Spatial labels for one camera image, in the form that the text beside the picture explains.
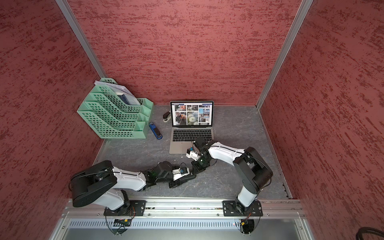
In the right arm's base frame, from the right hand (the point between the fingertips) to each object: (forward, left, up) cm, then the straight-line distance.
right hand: (194, 175), depth 83 cm
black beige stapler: (+44, +21, +1) cm, 48 cm away
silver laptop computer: (+37, +3, +4) cm, 37 cm away
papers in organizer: (+52, +49, +15) cm, 73 cm away
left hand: (0, +7, -3) cm, 7 cm away
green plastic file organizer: (+36, +56, +11) cm, 67 cm away
